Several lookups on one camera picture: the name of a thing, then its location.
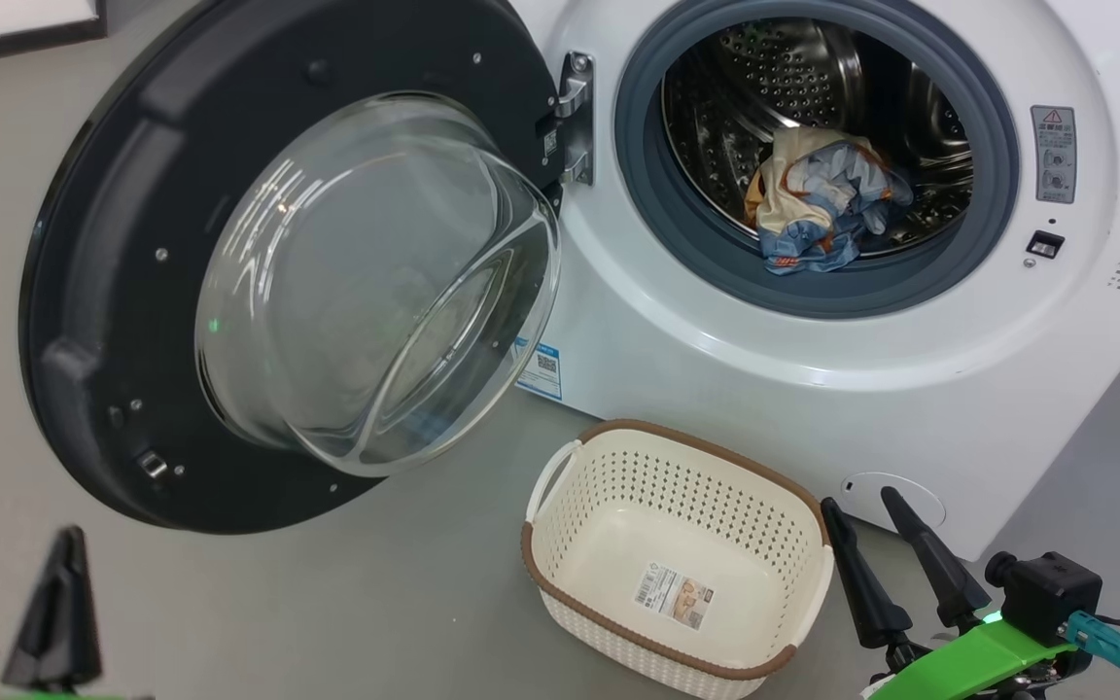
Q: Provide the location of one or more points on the cream perforated basket brown rim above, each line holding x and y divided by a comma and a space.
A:
579, 525

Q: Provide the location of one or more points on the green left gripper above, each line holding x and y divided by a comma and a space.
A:
64, 694

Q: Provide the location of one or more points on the blue energy label sticker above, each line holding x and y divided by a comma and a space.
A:
541, 369

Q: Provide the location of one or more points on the white front-load washing machine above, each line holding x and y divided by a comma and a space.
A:
910, 408

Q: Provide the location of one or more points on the silver metal door hinge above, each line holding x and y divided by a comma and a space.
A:
575, 117

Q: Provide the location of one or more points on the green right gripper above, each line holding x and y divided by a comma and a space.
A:
968, 661

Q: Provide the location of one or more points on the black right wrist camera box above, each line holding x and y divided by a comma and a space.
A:
1051, 598

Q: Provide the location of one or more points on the black door latch slot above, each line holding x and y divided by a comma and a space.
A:
1044, 244

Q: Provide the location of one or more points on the black round glass washer door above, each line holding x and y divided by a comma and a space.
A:
132, 194

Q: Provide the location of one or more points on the steel perforated washer drum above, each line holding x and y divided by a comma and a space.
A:
716, 126

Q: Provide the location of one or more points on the grey warning label sticker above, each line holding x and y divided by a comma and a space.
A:
1054, 156

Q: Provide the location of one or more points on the round white filter cover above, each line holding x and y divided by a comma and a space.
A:
871, 491

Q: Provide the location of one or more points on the grey rubber door gasket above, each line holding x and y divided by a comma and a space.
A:
647, 204

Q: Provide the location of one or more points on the cream fabric garment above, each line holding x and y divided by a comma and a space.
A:
788, 185

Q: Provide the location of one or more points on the basket product label sticker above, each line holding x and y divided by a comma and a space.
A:
674, 596

